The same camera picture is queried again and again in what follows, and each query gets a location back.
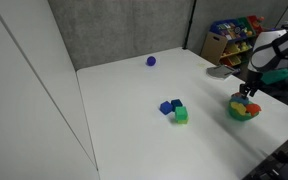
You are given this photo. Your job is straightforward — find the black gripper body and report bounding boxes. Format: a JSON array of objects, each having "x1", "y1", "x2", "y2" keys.
[{"x1": 244, "y1": 69, "x2": 264, "y2": 92}]

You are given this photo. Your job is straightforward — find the green cube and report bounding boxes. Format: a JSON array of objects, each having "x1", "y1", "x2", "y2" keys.
[{"x1": 174, "y1": 105, "x2": 189, "y2": 121}]

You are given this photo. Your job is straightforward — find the brown cardboard box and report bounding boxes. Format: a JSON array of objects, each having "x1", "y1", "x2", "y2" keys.
[{"x1": 200, "y1": 31, "x2": 229, "y2": 66}]

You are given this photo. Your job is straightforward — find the blue cube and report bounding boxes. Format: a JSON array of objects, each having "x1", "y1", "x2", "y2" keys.
[{"x1": 159, "y1": 100, "x2": 174, "y2": 116}]

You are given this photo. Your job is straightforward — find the grey metal plate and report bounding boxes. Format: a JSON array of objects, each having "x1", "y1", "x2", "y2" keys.
[{"x1": 206, "y1": 64, "x2": 239, "y2": 81}]

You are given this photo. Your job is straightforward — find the black vertical pole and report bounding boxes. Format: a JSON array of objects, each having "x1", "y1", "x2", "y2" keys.
[{"x1": 182, "y1": 0, "x2": 198, "y2": 51}]

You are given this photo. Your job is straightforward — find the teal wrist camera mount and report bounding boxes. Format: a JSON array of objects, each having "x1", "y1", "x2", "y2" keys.
[{"x1": 260, "y1": 67, "x2": 288, "y2": 85}]

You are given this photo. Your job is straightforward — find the yellow animal toy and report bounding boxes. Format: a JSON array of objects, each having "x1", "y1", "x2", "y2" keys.
[{"x1": 230, "y1": 101, "x2": 249, "y2": 116}]

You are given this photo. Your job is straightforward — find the purple ball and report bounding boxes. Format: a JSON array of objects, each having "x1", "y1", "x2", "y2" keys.
[{"x1": 145, "y1": 55, "x2": 158, "y2": 67}]

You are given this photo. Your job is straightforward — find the green bowl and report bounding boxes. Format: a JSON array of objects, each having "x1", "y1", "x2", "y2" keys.
[{"x1": 227, "y1": 93, "x2": 261, "y2": 122}]

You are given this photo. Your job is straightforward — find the black equipment frame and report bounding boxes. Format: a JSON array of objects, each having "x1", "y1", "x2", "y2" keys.
[{"x1": 249, "y1": 131, "x2": 288, "y2": 180}]

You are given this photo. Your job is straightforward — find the dark teal cube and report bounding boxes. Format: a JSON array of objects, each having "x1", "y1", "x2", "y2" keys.
[{"x1": 170, "y1": 98, "x2": 184, "y2": 112}]

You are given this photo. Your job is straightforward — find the orange animal toy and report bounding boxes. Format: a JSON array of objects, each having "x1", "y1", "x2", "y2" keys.
[{"x1": 245, "y1": 102, "x2": 263, "y2": 116}]

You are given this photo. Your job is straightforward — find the colourful toy bin shelf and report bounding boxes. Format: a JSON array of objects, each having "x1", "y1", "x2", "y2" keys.
[{"x1": 209, "y1": 14, "x2": 267, "y2": 68}]

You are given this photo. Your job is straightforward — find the light blue animal toy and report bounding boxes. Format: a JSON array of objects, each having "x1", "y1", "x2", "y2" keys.
[{"x1": 234, "y1": 96, "x2": 250, "y2": 104}]

